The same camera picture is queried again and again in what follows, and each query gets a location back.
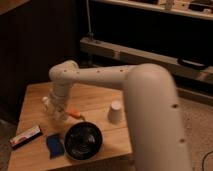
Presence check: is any wooden shelf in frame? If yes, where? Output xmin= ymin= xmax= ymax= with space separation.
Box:
xmin=93 ymin=0 xmax=213 ymax=21

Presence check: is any white plastic bottle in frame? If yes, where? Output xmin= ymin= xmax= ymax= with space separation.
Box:
xmin=42 ymin=96 xmax=54 ymax=114

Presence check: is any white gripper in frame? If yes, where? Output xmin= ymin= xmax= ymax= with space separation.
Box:
xmin=48 ymin=92 xmax=68 ymax=121

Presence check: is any metal vertical pole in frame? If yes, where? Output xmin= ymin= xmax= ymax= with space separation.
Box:
xmin=86 ymin=0 xmax=93 ymax=41

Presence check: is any grey metal beam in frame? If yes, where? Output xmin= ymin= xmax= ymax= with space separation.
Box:
xmin=80 ymin=37 xmax=213 ymax=84

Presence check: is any black handle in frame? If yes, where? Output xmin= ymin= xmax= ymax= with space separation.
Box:
xmin=177 ymin=58 xmax=209 ymax=70

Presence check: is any blue sponge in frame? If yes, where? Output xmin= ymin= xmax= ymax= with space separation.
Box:
xmin=46 ymin=134 xmax=65 ymax=159

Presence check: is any white paper cup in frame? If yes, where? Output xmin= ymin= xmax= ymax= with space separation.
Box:
xmin=107 ymin=100 xmax=122 ymax=124

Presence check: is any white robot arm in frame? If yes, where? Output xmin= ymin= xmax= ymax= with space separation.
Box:
xmin=47 ymin=60 xmax=192 ymax=171

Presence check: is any black ceramic bowl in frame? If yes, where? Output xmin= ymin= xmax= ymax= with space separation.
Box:
xmin=64 ymin=122 xmax=103 ymax=160

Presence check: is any black red toothpaste box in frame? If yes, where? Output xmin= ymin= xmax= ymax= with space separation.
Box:
xmin=9 ymin=125 xmax=42 ymax=149

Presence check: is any orange carrot toy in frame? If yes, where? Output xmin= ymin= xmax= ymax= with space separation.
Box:
xmin=66 ymin=109 xmax=85 ymax=120

